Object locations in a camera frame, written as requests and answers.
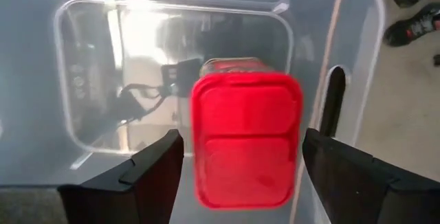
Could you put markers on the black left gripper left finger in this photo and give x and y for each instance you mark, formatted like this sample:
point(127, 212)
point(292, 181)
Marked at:
point(137, 196)

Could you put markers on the clear plastic bin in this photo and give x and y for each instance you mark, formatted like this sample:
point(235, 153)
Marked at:
point(86, 79)

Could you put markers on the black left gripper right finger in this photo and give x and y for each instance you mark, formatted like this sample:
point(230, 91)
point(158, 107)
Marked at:
point(361, 196)

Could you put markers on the red-lid paprika tin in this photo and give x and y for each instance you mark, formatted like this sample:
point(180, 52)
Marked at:
point(245, 141)

